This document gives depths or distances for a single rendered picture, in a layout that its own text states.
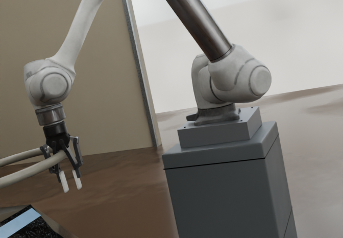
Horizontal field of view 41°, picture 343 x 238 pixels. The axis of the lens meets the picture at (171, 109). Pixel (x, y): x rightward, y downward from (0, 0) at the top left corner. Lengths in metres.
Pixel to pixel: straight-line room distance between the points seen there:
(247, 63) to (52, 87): 0.68
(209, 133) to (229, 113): 0.12
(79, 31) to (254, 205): 0.89
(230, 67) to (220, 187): 0.46
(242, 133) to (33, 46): 5.61
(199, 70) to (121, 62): 4.61
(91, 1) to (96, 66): 5.00
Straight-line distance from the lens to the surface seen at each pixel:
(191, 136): 1.82
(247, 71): 1.61
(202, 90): 1.81
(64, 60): 1.42
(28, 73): 1.54
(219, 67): 1.63
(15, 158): 1.90
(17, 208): 1.53
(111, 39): 6.45
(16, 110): 7.48
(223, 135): 1.79
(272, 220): 1.78
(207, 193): 1.80
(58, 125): 1.55
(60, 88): 1.35
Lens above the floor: 1.17
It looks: 6 degrees down
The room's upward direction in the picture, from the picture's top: 12 degrees counter-clockwise
